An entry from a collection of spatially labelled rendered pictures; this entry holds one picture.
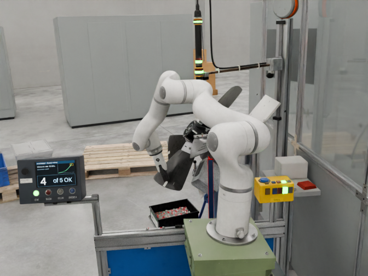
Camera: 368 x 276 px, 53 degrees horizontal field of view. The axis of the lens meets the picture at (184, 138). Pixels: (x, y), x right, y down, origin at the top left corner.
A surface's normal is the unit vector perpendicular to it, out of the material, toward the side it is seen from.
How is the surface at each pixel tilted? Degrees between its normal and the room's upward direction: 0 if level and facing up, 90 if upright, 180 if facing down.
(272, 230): 90
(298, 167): 90
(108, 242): 90
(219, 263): 90
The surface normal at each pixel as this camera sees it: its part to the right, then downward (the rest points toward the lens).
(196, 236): 0.05, -0.96
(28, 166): 0.07, 0.02
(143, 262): 0.08, 0.28
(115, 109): 0.38, 0.25
